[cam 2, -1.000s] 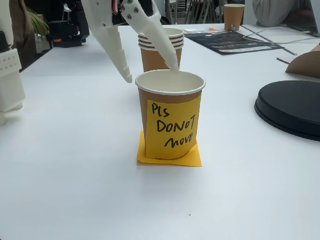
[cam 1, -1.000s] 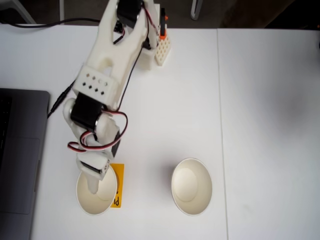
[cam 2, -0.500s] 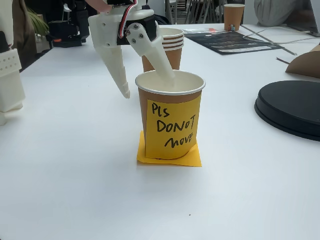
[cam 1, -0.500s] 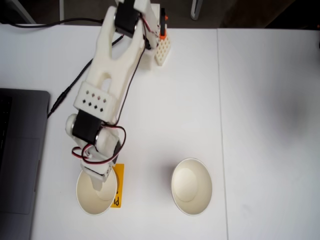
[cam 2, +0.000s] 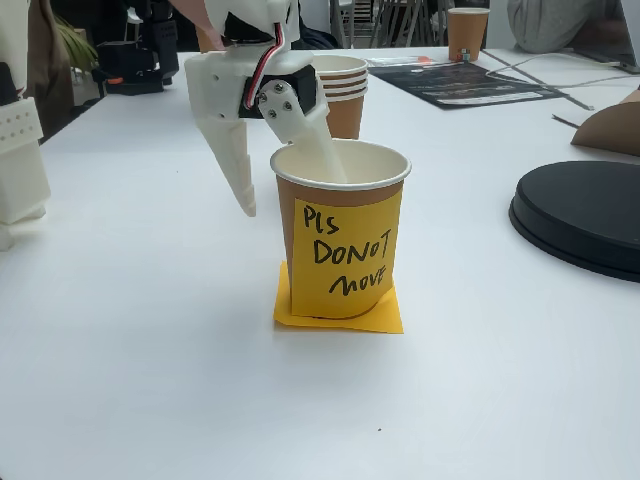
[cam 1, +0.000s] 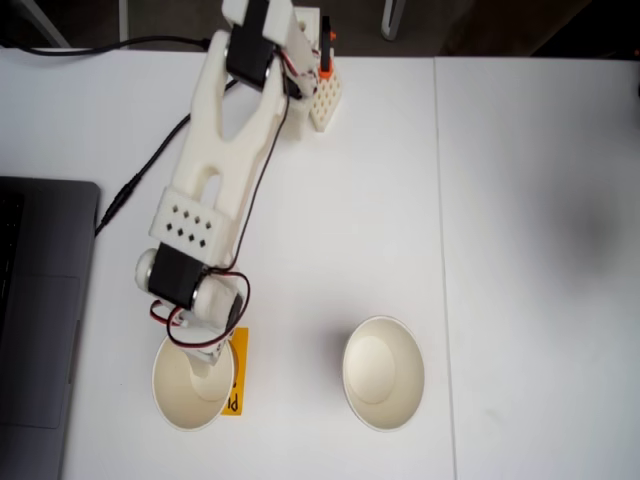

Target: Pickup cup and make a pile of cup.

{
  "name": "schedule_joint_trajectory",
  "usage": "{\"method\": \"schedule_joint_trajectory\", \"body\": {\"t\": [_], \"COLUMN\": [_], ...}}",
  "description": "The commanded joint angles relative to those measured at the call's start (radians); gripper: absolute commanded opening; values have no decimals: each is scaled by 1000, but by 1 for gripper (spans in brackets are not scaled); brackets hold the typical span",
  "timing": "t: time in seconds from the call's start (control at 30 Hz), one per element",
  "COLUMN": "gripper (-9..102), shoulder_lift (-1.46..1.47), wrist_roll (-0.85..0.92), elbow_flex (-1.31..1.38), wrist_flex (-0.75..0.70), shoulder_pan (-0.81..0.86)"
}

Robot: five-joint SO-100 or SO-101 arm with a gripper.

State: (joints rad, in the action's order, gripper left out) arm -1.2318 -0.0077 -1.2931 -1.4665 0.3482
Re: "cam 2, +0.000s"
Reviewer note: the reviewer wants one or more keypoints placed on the brown paper cup with note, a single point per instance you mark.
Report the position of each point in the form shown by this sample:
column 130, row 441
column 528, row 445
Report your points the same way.
column 380, row 165

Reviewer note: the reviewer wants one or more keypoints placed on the yellow handwritten sticky note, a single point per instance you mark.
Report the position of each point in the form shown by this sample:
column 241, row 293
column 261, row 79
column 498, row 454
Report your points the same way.
column 350, row 326
column 345, row 250

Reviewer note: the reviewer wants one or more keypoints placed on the brown paper cup with logo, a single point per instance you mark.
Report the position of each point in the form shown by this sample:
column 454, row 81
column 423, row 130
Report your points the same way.
column 467, row 30

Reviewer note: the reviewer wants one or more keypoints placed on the black jacket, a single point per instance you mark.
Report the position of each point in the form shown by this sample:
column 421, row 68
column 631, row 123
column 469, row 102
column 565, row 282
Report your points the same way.
column 320, row 37

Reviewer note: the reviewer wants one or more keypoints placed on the grey metal chair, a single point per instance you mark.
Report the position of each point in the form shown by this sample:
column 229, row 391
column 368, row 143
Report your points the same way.
column 341, row 25

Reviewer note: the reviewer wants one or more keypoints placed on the clear plastic packet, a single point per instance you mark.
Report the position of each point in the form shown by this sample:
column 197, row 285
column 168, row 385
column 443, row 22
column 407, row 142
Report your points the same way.
column 400, row 61

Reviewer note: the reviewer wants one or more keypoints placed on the green potted plant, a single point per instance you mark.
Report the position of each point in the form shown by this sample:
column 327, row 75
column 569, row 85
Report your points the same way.
column 75, row 47

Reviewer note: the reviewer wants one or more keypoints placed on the black printed flyer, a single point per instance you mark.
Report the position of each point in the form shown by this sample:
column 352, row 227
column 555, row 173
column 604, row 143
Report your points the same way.
column 465, row 82

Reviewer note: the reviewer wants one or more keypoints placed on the black round disc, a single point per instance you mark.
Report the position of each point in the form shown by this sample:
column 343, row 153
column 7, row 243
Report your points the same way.
column 585, row 210

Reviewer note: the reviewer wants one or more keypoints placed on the brown cardboard piece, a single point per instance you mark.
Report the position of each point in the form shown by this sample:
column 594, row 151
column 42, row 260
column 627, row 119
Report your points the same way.
column 615, row 132

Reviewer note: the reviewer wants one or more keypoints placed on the silver laptop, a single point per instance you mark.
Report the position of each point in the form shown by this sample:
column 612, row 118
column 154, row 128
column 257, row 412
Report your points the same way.
column 620, row 62

